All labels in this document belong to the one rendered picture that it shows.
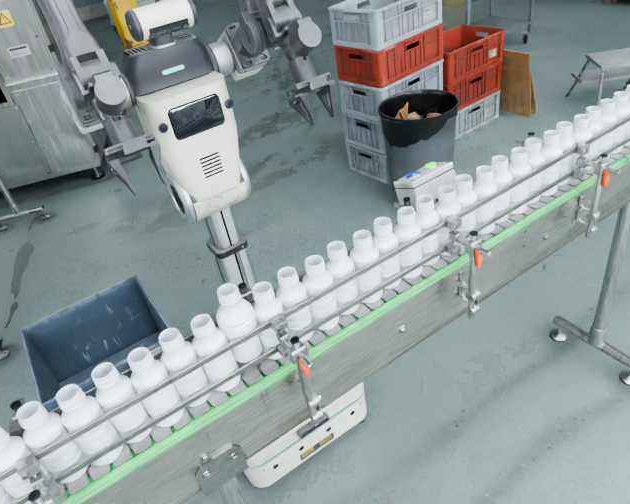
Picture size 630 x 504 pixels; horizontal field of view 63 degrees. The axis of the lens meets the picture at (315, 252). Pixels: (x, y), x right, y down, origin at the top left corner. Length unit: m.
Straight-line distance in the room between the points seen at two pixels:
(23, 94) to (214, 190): 3.14
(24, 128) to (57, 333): 3.19
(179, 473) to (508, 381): 1.53
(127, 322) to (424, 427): 1.18
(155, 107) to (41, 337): 0.67
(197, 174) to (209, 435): 0.73
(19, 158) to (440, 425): 3.74
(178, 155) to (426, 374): 1.40
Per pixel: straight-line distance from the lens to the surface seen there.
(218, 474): 1.12
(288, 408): 1.11
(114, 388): 0.94
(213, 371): 0.98
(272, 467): 1.95
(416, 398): 2.21
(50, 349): 1.57
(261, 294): 0.94
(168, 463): 1.04
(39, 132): 4.59
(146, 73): 1.45
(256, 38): 1.38
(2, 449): 0.95
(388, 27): 3.26
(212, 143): 1.46
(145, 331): 1.62
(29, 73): 4.46
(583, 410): 2.26
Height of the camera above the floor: 1.76
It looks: 36 degrees down
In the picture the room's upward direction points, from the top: 11 degrees counter-clockwise
